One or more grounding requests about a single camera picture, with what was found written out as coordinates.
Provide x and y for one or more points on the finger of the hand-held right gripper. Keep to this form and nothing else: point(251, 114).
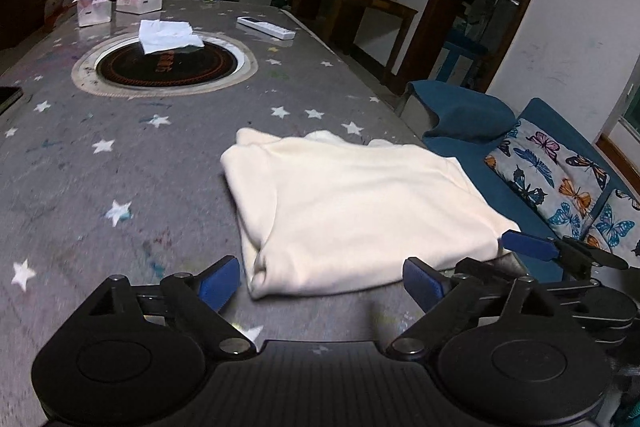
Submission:
point(487, 268)
point(530, 244)

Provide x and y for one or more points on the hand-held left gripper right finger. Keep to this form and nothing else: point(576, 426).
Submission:
point(425, 282)

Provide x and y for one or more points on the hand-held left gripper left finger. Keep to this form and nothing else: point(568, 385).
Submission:
point(220, 282)

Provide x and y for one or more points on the cream sweater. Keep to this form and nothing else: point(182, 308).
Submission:
point(350, 212)

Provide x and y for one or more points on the large butterfly print cushion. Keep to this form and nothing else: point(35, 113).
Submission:
point(545, 172)

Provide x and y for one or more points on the small butterfly print cushion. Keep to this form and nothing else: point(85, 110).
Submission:
point(617, 222)

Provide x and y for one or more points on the grey star-patterned tablecloth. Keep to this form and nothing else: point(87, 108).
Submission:
point(125, 187)

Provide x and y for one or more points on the blue sofa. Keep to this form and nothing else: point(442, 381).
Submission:
point(465, 117)

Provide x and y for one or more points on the blue chair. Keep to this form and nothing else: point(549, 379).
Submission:
point(460, 52)

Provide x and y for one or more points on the round built-in hotplate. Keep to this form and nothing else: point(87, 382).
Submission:
point(165, 64)

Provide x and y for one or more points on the white crumpled tissue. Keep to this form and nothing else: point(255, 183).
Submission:
point(165, 34)

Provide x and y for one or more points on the white remote control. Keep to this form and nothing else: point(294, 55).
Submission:
point(265, 27)

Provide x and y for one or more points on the black smartphone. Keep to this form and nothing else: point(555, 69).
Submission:
point(7, 99)

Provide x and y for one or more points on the wooden desk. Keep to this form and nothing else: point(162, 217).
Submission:
point(375, 4)

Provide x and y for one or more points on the clear plastic box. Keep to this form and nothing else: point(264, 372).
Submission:
point(94, 12)

